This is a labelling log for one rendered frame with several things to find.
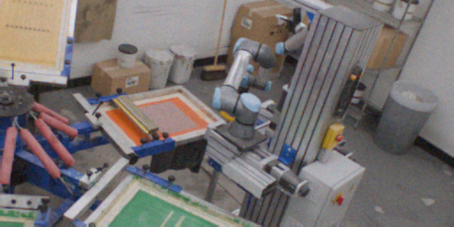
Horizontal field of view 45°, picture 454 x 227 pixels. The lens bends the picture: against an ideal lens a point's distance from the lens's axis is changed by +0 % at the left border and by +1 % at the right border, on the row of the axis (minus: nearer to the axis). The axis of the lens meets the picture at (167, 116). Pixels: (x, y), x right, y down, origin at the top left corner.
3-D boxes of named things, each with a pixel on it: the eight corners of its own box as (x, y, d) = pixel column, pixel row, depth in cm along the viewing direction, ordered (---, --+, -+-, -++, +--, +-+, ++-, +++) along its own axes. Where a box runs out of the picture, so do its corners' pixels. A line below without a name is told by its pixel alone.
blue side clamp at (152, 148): (168, 144, 337) (171, 136, 334) (173, 149, 334) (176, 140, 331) (129, 155, 321) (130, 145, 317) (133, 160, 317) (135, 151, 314)
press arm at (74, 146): (176, 123, 375) (177, 116, 372) (180, 128, 371) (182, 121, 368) (2, 164, 306) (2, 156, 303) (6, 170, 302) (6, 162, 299)
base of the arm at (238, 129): (259, 136, 305) (264, 121, 300) (243, 143, 295) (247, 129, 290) (239, 122, 313) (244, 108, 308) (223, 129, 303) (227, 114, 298)
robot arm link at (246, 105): (254, 127, 293) (260, 105, 286) (230, 119, 295) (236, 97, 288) (258, 116, 303) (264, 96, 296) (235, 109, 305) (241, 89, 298)
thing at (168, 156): (194, 160, 382) (204, 122, 365) (201, 168, 377) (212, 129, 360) (141, 176, 356) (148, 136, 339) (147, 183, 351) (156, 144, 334)
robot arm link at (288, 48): (322, 28, 297) (276, 58, 342) (338, 29, 301) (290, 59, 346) (318, 9, 300) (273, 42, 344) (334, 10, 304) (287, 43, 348)
